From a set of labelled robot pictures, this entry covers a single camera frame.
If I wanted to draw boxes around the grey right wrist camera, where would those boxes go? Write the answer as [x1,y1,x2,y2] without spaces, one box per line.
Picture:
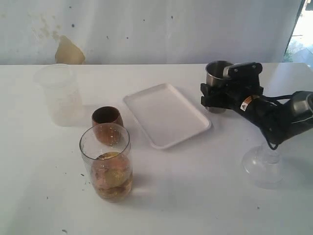
[223,62,263,79]

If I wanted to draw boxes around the white rectangular tray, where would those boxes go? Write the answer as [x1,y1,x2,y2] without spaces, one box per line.
[123,83,212,149]

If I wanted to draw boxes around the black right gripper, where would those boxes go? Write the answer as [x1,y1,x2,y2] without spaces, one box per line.
[200,75,264,110]

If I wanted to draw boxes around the brown wooden cup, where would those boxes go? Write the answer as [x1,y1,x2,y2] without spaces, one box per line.
[91,106,124,146]

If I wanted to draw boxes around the clear plastic shaker cup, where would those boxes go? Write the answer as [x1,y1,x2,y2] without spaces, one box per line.
[79,123,133,202]

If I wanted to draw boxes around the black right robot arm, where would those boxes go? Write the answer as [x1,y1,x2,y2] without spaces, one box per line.
[201,74,313,145]

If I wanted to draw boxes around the frosted plastic container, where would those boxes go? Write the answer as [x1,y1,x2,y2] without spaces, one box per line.
[34,64,84,126]

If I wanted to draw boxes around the stainless steel cup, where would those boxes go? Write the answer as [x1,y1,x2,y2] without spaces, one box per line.
[205,60,233,114]

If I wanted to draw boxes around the clear plastic shaker lid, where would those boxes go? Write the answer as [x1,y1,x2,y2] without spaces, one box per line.
[242,142,283,189]

